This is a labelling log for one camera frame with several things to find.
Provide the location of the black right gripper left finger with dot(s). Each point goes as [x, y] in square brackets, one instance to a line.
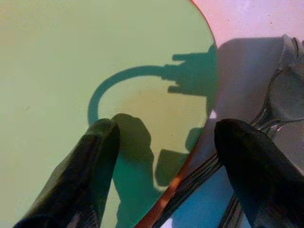
[80, 171]

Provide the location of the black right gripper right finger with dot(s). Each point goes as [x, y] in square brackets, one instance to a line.
[261, 178]

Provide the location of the round green plate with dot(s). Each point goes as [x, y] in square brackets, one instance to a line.
[71, 59]

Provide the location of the metal spoon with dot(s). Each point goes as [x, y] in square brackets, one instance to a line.
[285, 95]

